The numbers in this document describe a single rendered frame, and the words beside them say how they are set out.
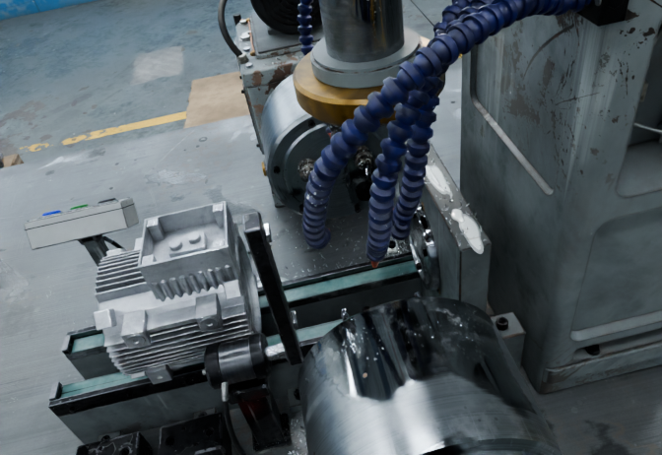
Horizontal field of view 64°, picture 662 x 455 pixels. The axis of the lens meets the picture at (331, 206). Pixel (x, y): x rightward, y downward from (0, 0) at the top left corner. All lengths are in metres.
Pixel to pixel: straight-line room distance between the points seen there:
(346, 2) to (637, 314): 0.60
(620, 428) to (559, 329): 0.21
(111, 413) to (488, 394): 0.63
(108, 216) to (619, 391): 0.88
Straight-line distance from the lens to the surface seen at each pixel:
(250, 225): 0.57
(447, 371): 0.53
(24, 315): 1.34
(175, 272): 0.74
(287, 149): 0.94
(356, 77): 0.58
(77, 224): 1.02
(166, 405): 0.95
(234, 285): 0.74
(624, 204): 0.67
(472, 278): 0.70
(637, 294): 0.85
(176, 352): 0.81
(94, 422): 0.99
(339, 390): 0.55
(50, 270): 1.41
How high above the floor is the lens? 1.61
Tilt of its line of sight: 40 degrees down
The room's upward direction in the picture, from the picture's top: 11 degrees counter-clockwise
